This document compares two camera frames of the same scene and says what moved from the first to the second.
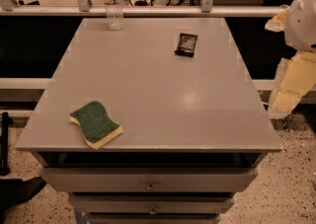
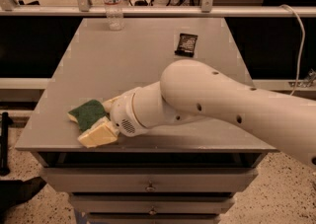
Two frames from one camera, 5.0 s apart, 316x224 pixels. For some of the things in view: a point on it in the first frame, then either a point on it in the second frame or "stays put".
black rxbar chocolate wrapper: [186, 44] stays put
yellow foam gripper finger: [277, 23] to [120, 111]
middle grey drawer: [151, 202] stays put
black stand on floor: [6, 120] stays put
